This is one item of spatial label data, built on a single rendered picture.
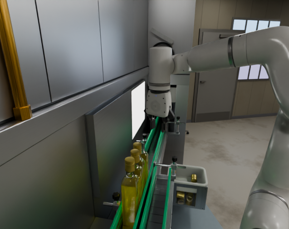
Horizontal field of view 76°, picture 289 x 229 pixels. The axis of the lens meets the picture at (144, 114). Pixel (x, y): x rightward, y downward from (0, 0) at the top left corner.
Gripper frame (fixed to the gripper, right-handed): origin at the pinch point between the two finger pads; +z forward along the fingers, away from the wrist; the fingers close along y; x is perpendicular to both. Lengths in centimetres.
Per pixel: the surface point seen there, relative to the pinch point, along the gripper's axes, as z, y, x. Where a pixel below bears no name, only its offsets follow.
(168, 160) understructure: 76, -39, 87
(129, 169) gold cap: 9.0, 1.4, -21.1
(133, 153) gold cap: 6.2, -1.0, -15.8
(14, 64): -28, 0, -49
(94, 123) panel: -6.9, -10.1, -25.2
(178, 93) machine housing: 6, -33, 90
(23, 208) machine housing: 2, -1, -53
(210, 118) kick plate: 133, -84, 401
